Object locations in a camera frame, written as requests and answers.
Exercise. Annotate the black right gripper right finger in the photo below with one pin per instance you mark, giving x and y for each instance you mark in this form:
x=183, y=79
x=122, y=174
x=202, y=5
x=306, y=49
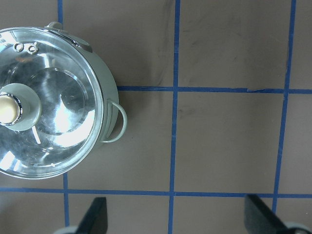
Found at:
x=259, y=218

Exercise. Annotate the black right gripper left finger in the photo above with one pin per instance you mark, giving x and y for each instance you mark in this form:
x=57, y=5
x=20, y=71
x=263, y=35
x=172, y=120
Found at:
x=95, y=220

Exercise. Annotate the glass pot lid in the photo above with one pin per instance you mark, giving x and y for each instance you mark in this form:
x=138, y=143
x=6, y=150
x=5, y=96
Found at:
x=58, y=102

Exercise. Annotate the pale green electric pot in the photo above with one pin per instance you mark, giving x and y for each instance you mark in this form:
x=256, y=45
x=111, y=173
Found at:
x=109, y=100

